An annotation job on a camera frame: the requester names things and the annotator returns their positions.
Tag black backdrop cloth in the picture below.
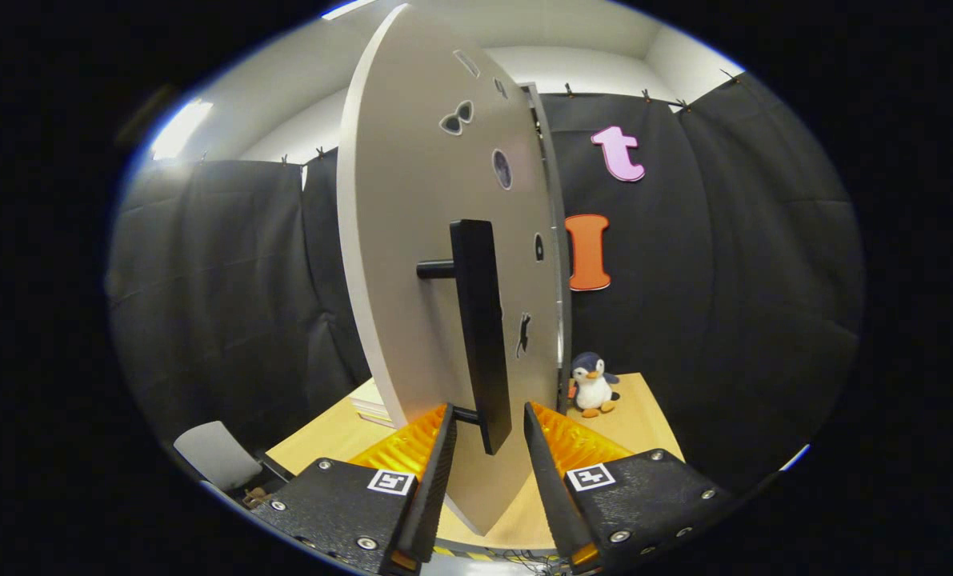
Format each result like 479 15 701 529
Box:
108 72 865 493

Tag beige shoe cabinet door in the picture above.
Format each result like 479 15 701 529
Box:
336 4 561 537

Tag penguin plush toy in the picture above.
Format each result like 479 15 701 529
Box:
570 352 622 419

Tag yellow-edged book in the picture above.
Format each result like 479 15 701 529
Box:
353 404 401 430

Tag ceiling light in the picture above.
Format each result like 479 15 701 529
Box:
322 0 381 22

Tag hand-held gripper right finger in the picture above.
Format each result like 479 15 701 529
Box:
523 402 735 573

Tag beige book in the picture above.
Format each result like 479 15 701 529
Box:
348 378 389 410

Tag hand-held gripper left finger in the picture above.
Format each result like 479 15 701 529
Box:
250 402 458 575

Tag grey chair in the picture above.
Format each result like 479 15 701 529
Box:
174 421 265 493

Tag grey shoe cabinet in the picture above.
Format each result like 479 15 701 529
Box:
520 80 575 413

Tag black door handle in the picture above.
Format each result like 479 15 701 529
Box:
416 218 514 456

